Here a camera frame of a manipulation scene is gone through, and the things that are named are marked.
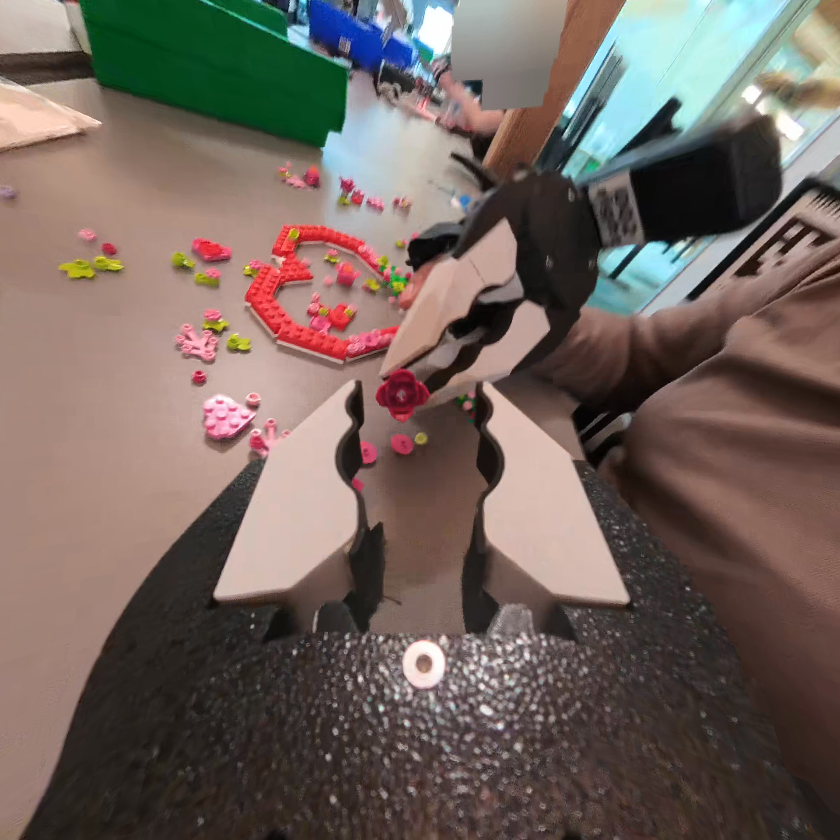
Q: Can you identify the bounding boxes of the green plastic bin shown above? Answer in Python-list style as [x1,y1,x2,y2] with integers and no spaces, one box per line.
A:
[79,0,350,148]

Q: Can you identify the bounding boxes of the person's right forearm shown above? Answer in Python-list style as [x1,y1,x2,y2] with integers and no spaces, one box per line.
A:
[532,289,742,421]

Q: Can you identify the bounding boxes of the person's right hand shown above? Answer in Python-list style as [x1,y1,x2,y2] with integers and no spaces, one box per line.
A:
[395,262,431,312]

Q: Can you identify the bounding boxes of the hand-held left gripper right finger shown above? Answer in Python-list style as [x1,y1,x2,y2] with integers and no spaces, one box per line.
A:
[462,382,631,634]

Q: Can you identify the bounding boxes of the clear plastic bag with sheet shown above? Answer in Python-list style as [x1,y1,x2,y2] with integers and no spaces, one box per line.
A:
[0,75,104,153]

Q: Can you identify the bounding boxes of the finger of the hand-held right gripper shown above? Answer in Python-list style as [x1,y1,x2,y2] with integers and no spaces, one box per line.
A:
[381,220,519,376]
[427,305,552,404]

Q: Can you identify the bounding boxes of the scattered small lego pieces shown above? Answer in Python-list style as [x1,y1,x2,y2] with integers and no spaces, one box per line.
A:
[0,161,427,468]

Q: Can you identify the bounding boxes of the pink heart lego plate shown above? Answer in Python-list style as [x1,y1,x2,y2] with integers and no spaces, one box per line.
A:
[202,394,258,442]

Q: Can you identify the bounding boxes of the red heart lego frame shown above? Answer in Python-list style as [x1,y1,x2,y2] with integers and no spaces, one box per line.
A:
[244,224,401,363]

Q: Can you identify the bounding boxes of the wooden pillar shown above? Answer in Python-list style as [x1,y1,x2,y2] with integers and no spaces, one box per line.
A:
[482,0,627,178]

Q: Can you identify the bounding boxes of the magenta rose with lavender stud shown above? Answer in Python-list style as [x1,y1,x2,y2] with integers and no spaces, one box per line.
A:
[375,369,431,422]

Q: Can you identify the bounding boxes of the blue plastic bin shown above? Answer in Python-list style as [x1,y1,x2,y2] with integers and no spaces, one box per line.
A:
[308,0,417,70]

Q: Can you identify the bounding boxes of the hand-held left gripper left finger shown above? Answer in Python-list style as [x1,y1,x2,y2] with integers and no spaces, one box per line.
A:
[213,379,388,634]

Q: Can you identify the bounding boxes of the pink branch lego piece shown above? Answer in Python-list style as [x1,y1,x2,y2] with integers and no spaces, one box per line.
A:
[176,323,219,363]
[249,420,290,457]

